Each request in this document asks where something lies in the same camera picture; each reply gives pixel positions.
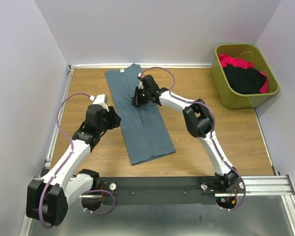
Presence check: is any black t shirt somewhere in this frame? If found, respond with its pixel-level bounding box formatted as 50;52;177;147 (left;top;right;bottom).
223;64;268;94

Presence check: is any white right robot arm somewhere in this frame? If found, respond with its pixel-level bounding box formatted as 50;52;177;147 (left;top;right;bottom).
132;73;239;191

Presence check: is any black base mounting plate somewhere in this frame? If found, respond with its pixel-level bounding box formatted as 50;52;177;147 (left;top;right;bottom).
82;176;244;211

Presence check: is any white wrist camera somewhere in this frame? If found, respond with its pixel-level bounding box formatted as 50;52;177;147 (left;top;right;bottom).
137;72;144;89
89;94;108;109

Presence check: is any blue-grey t shirt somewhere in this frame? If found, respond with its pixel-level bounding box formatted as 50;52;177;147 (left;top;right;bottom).
105;64;176;165

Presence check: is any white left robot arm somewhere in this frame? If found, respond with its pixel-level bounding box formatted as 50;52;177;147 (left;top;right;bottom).
26;104;121;229

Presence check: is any aluminium frame rail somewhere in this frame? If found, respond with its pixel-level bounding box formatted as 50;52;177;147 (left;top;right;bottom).
29;175;295;197

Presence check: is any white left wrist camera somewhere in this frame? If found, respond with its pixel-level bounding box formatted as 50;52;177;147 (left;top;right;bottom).
89;94;108;109

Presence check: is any olive green plastic bin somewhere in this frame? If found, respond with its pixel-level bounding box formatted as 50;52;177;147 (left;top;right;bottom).
211;43;279;109

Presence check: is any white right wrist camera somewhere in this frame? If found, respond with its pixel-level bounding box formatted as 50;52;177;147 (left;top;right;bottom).
137;72;144;89

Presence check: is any red t shirt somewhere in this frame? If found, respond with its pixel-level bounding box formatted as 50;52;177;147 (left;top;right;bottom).
217;54;269;94

